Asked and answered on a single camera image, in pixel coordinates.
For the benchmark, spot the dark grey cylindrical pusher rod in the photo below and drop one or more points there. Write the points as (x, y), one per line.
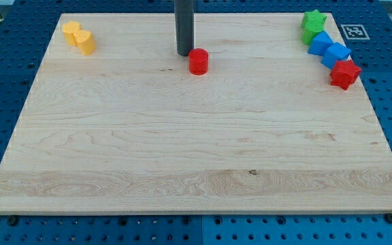
(184, 18)

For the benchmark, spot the red cylinder block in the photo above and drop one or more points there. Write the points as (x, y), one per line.
(198, 61)

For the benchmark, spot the green star block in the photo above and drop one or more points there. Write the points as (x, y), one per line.
(315, 17)

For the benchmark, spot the red star block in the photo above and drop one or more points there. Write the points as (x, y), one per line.
(344, 74)

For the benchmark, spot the yellow block right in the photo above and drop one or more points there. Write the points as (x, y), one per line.
(85, 42)

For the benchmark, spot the yellow block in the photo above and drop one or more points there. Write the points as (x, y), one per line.
(69, 28)
(85, 42)

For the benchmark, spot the wooden board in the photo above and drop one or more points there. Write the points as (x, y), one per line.
(128, 130)

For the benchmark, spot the yellow block left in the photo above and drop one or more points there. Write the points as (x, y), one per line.
(69, 28)

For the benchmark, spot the green cylinder block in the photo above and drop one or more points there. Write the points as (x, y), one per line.
(310, 32)

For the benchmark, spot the blue block left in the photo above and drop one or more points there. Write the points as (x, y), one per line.
(320, 44)

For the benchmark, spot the blue cube block right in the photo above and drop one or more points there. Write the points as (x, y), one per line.
(336, 52)

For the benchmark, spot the white fiducial marker tag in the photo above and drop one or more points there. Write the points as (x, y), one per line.
(355, 32)

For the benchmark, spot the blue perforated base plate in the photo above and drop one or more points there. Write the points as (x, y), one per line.
(24, 35)

